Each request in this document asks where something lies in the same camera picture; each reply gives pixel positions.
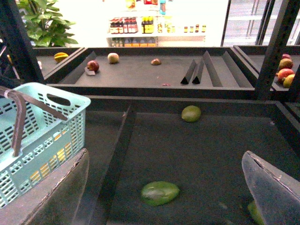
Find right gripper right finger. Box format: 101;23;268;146
241;151;300;225

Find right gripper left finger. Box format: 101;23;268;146
0;149;89;225

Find light green plastic basket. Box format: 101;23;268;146
0;82;91;207

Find brown basket handle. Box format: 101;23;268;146
0;86;68;157

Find green mango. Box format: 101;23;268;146
141;181;180;206

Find green round fruit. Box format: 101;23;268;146
181;105;202;122

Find black produce display shelf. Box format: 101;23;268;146
0;0;300;225

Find green potted plant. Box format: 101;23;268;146
16;0;78;47

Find glass door refrigerator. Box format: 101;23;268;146
220;0;300;47

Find bottles on white shelf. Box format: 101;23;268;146
106;16;206;47

